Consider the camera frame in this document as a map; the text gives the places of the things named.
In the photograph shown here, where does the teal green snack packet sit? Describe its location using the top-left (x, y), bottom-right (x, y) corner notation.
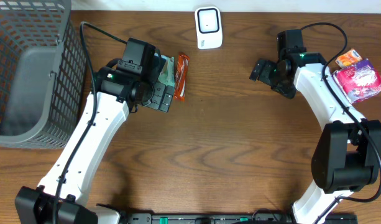
top-left (158, 55), bottom-right (175, 87)

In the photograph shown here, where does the black left camera cable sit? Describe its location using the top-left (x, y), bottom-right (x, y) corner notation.
top-left (52, 21), bottom-right (129, 224)

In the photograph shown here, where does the pink purple snack bag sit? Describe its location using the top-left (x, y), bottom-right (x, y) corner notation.
top-left (333, 59), bottom-right (381, 104)

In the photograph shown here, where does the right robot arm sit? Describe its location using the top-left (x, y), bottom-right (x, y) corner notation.
top-left (250, 29), bottom-right (381, 223)

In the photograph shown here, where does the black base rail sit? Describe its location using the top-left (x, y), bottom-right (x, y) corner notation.
top-left (120, 212), bottom-right (359, 224)

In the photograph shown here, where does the orange tissue pack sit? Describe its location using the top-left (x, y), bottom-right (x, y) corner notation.
top-left (335, 49), bottom-right (363, 68)

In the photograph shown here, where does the black right camera cable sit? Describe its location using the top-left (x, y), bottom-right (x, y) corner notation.
top-left (300, 22), bottom-right (381, 224)

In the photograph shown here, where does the red brown snack packet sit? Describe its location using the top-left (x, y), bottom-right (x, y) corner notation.
top-left (174, 53), bottom-right (190, 101)

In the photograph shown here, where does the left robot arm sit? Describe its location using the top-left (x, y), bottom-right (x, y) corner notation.
top-left (15, 38), bottom-right (173, 223)

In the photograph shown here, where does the grey plastic mesh basket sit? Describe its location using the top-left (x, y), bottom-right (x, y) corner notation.
top-left (0, 0), bottom-right (86, 149)

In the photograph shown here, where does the white barcode scanner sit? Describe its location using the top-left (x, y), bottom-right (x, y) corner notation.
top-left (195, 6), bottom-right (223, 50)

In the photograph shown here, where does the black camera cable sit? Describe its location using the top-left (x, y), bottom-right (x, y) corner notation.
top-left (52, 21), bottom-right (129, 224)
top-left (300, 22), bottom-right (381, 224)

